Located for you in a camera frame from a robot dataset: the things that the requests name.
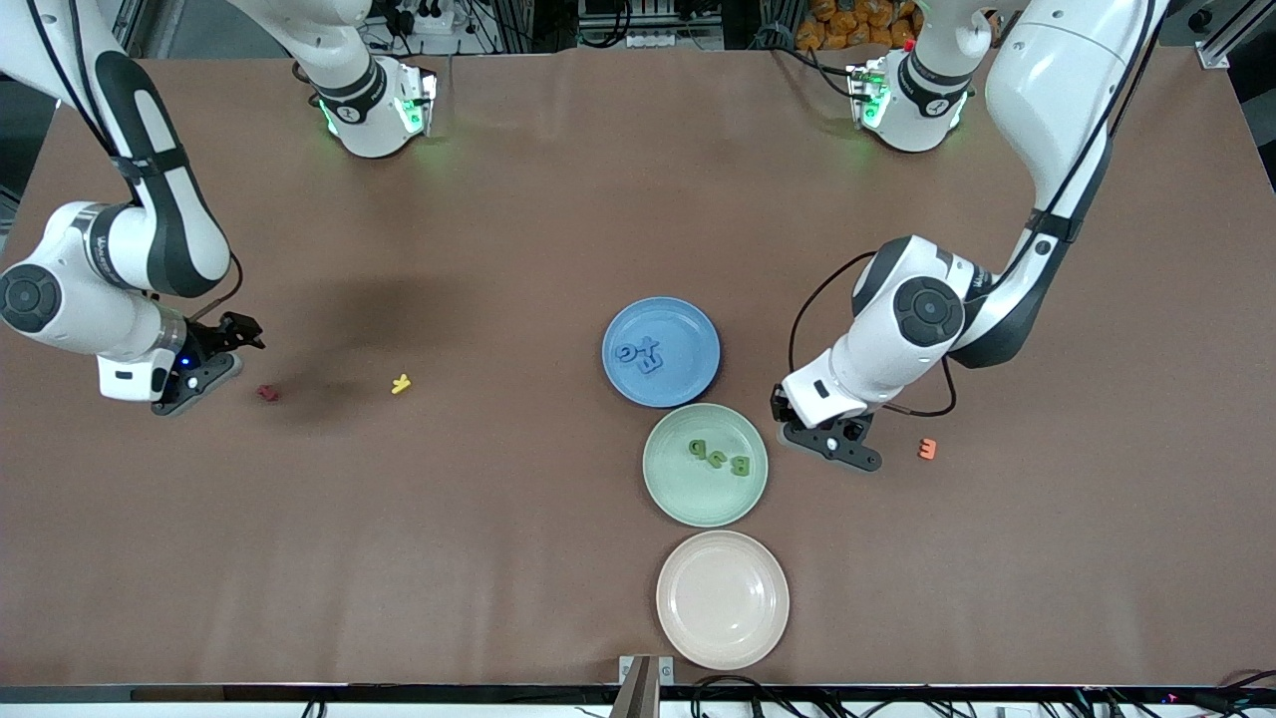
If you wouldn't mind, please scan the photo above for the bag of oranges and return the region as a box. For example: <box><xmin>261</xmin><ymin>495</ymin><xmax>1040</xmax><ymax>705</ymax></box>
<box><xmin>796</xmin><ymin>0</ymin><xmax>923</xmax><ymax>51</ymax></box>

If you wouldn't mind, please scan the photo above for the aluminium frame post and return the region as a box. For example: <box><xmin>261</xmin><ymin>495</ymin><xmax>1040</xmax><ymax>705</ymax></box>
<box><xmin>1196</xmin><ymin>0</ymin><xmax>1276</xmax><ymax>71</ymax></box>

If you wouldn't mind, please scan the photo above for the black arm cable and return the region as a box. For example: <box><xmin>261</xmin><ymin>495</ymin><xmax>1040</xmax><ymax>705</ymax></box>
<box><xmin>789</xmin><ymin>0</ymin><xmax>1162</xmax><ymax>418</ymax></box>
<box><xmin>25</xmin><ymin>0</ymin><xmax>243</xmax><ymax>322</ymax></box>

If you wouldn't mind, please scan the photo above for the black table edge rail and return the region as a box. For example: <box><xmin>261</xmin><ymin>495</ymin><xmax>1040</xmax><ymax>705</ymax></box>
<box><xmin>0</xmin><ymin>683</ymin><xmax>1276</xmax><ymax>705</ymax></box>

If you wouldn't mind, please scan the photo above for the dark metal equipment rack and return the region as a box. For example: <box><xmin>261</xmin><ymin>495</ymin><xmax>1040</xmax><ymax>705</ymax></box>
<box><xmin>576</xmin><ymin>0</ymin><xmax>727</xmax><ymax>51</ymax></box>

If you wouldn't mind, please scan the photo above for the white power strip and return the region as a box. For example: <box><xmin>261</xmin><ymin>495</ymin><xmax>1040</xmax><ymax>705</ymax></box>
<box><xmin>384</xmin><ymin>0</ymin><xmax>462</xmax><ymax>36</ymax></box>

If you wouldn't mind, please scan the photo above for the beige round plate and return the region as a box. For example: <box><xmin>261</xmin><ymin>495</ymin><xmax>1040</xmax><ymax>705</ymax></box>
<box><xmin>655</xmin><ymin>530</ymin><xmax>791</xmax><ymax>671</ymax></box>

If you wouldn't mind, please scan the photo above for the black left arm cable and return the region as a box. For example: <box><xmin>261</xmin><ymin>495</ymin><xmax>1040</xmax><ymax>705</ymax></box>
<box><xmin>789</xmin><ymin>0</ymin><xmax>1162</xmax><ymax>418</ymax></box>

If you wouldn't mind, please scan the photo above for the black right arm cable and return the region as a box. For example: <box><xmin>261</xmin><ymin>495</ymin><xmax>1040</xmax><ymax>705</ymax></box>
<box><xmin>25</xmin><ymin>0</ymin><xmax>243</xmax><ymax>322</ymax></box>

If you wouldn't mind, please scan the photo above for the blue round plate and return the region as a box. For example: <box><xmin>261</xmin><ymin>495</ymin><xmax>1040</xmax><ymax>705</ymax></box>
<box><xmin>601</xmin><ymin>296</ymin><xmax>722</xmax><ymax>409</ymax></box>

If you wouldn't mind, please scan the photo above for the green round plate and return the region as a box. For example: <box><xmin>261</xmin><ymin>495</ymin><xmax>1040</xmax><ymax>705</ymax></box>
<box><xmin>642</xmin><ymin>402</ymin><xmax>770</xmax><ymax>529</ymax></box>

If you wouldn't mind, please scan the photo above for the grey metal camera bracket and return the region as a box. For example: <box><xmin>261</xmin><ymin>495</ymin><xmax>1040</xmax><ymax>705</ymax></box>
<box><xmin>618</xmin><ymin>653</ymin><xmax>676</xmax><ymax>718</ymax></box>

